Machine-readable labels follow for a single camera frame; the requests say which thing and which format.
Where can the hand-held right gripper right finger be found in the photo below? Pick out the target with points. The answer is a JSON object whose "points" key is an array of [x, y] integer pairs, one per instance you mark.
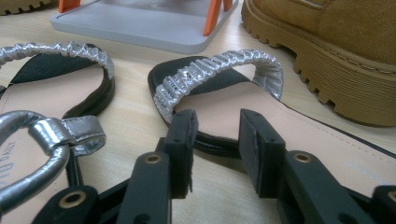
{"points": [[264, 155]]}

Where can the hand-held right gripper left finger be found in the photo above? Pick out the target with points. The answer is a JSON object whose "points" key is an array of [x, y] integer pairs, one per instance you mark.
{"points": [[180, 149]]}

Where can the tan suede boot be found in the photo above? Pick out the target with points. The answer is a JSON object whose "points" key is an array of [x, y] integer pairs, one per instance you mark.
{"points": [[18, 6], [342, 31]]}

